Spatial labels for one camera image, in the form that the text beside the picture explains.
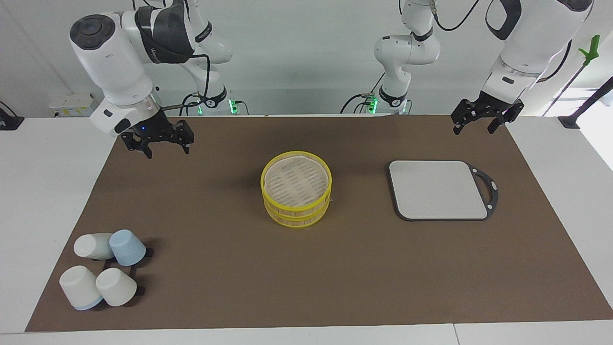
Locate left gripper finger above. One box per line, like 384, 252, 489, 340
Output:
487, 101, 525, 134
451, 98, 482, 136

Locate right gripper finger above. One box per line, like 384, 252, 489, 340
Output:
172, 119, 195, 155
120, 134, 154, 160

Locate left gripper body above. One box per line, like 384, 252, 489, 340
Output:
476, 91, 516, 116

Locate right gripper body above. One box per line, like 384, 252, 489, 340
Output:
124, 111, 177, 143

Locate white steamer liner paper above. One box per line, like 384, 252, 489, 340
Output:
264, 156, 329, 207

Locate yellow bamboo steamer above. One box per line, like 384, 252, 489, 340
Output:
260, 151, 333, 229

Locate black stand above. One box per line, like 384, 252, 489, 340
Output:
0, 102, 25, 131
557, 76, 613, 129

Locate white box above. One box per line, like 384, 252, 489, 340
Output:
48, 92, 95, 118

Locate grey cutting board black rim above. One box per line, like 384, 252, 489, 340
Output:
387, 160, 499, 222

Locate light blue cup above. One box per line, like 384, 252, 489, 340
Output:
109, 229, 147, 267

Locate green clamp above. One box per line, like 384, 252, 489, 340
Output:
578, 34, 601, 67

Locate cream cup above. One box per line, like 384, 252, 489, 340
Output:
95, 267, 138, 308

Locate black cup rack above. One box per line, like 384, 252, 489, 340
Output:
102, 247, 155, 299

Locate white cup with blue rim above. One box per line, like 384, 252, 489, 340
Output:
59, 265, 104, 311

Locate black cable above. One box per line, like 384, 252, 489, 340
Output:
161, 52, 213, 116
536, 38, 574, 85
430, 0, 481, 33
340, 72, 386, 115

